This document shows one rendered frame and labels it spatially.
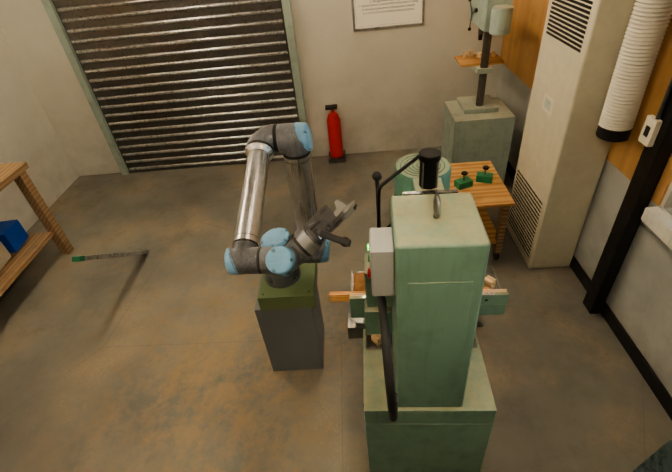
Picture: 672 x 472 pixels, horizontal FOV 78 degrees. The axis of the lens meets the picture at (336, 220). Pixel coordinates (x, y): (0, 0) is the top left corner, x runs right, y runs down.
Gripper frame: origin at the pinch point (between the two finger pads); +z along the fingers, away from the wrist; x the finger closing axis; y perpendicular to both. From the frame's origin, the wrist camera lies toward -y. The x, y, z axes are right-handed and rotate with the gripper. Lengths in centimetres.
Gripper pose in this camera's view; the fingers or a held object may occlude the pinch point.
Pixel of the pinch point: (357, 203)
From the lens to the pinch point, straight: 149.0
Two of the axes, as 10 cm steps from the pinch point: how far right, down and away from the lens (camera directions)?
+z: 7.4, -6.8, -0.2
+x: 0.9, 0.7, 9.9
